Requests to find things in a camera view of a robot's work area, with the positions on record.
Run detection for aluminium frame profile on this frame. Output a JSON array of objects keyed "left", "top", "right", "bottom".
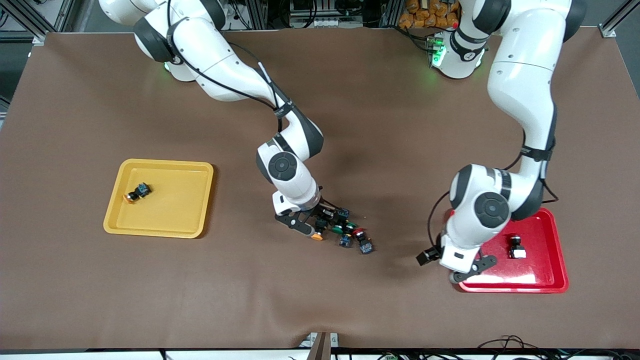
[
  {"left": 0, "top": 0, "right": 66, "bottom": 46},
  {"left": 599, "top": 0, "right": 640, "bottom": 39}
]

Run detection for yellow plastic tray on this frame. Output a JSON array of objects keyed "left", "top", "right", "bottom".
[{"left": 103, "top": 158, "right": 215, "bottom": 239}]

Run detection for aluminium frame post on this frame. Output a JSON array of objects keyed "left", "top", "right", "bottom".
[{"left": 244, "top": 0, "right": 269, "bottom": 30}]

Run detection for black cable bundle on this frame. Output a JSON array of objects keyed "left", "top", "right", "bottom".
[{"left": 475, "top": 334, "right": 637, "bottom": 360}]

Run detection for green push button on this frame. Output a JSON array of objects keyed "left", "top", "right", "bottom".
[
  {"left": 339, "top": 221, "right": 359, "bottom": 249},
  {"left": 332, "top": 207, "right": 351, "bottom": 236}
]

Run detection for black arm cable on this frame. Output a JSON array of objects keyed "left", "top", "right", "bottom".
[
  {"left": 427, "top": 145, "right": 561, "bottom": 252},
  {"left": 166, "top": 0, "right": 287, "bottom": 118}
]

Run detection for red push button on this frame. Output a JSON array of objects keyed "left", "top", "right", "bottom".
[
  {"left": 351, "top": 227, "right": 374, "bottom": 255},
  {"left": 508, "top": 233, "right": 527, "bottom": 260}
]

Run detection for brown table mat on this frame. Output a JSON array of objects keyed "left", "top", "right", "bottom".
[{"left": 0, "top": 27, "right": 640, "bottom": 351}]

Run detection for yellow push button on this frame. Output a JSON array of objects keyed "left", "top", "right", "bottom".
[
  {"left": 123, "top": 182, "right": 152, "bottom": 205},
  {"left": 309, "top": 220, "right": 331, "bottom": 242}
]

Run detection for white terminal strip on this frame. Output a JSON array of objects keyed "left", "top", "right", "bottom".
[{"left": 291, "top": 17, "right": 347, "bottom": 29}]

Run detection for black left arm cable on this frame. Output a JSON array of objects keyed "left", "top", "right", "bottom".
[{"left": 427, "top": 145, "right": 561, "bottom": 252}]

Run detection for red plastic tray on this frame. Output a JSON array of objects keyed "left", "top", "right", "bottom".
[{"left": 446, "top": 207, "right": 570, "bottom": 294}]

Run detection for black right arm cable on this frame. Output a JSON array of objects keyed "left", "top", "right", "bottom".
[{"left": 166, "top": 0, "right": 287, "bottom": 118}]

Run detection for orange packaged goods pile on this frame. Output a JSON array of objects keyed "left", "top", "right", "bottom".
[{"left": 398, "top": 0, "right": 461, "bottom": 30}]

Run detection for metal table edge bracket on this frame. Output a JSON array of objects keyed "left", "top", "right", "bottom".
[{"left": 299, "top": 331, "right": 341, "bottom": 360}]

